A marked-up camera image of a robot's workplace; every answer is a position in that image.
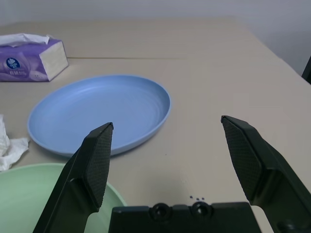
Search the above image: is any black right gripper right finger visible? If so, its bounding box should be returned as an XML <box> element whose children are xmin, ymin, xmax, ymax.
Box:
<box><xmin>220</xmin><ymin>115</ymin><xmax>311</xmax><ymax>233</ymax></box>

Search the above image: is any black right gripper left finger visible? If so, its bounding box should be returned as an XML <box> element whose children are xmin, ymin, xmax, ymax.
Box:
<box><xmin>33</xmin><ymin>122</ymin><xmax>114</xmax><ymax>233</ymax></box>

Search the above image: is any green plastic plate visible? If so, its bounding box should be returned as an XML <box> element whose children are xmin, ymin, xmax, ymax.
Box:
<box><xmin>0</xmin><ymin>163</ymin><xmax>128</xmax><ymax>233</ymax></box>

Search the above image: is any white tissue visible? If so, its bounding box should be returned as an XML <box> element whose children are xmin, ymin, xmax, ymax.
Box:
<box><xmin>0</xmin><ymin>114</ymin><xmax>31</xmax><ymax>172</ymax></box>

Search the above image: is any blue plastic plate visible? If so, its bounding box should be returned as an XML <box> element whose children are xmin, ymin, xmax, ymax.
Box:
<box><xmin>27</xmin><ymin>74</ymin><xmax>172</xmax><ymax>157</ymax></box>

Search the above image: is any purple tissue pack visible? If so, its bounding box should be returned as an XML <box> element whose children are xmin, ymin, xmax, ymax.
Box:
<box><xmin>0</xmin><ymin>33</ymin><xmax>69</xmax><ymax>83</ymax></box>

